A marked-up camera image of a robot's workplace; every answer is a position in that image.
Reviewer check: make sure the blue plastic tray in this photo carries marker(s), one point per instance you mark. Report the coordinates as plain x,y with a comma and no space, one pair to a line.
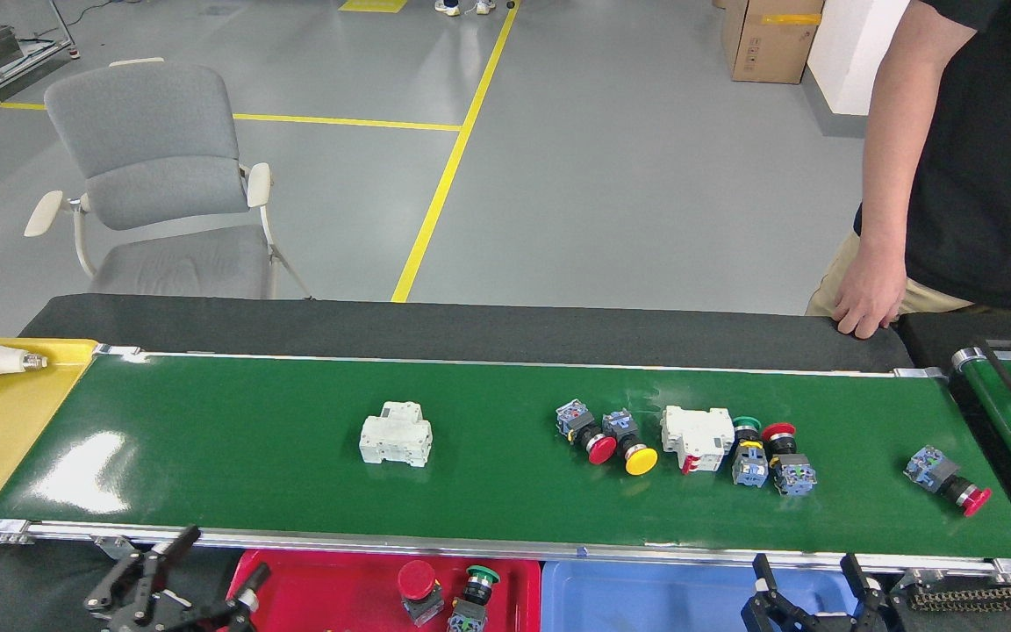
646,606

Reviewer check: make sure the long black foam pad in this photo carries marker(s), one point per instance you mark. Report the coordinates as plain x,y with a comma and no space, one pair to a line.
383,329

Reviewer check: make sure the red plastic tray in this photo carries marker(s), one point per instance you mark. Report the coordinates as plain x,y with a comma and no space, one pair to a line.
321,597

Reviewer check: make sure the person's right hand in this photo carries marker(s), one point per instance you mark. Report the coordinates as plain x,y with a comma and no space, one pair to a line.
870,290

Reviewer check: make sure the grey office chair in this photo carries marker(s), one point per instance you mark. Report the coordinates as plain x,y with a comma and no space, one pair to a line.
154,167

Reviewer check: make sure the white circuit breaker red levers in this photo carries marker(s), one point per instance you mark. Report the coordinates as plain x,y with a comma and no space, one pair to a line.
697,434

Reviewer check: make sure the person's right forearm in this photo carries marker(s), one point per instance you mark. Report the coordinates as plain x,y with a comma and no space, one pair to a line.
890,175

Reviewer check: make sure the long green conveyor belt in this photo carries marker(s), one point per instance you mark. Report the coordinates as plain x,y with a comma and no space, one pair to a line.
505,491

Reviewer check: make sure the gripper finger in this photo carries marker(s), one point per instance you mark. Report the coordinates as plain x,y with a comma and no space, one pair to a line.
247,597
861,588
150,570
764,579

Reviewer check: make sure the distant person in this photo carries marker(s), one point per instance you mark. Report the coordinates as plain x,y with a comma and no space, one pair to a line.
448,7

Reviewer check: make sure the green mushroom push button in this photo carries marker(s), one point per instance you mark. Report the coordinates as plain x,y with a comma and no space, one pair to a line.
482,575
749,467

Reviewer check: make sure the red mushroom push button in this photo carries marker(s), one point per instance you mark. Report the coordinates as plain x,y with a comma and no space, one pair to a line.
416,579
928,465
793,475
601,449

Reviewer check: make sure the metal frame rack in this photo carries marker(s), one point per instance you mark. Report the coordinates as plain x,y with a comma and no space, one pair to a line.
23,57

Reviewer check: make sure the brown cardboard box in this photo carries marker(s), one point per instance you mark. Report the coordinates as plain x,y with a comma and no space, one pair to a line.
773,44

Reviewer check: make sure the yellow mushroom push button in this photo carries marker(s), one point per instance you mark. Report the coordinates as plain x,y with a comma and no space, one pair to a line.
641,459

